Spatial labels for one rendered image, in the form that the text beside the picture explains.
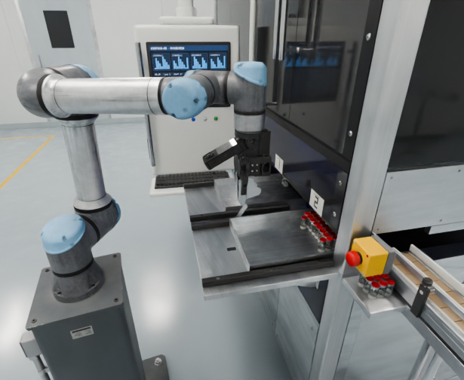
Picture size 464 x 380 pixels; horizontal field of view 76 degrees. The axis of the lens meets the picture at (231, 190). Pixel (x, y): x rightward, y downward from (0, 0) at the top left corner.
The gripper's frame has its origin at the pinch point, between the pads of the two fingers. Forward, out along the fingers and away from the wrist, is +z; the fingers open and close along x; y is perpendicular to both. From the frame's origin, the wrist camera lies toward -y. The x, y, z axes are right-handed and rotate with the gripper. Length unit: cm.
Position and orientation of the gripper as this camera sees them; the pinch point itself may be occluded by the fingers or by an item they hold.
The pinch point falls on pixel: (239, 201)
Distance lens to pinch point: 82.6
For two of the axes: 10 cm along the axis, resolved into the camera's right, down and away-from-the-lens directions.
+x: -2.2, -4.4, 8.7
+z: 0.0, 8.9, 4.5
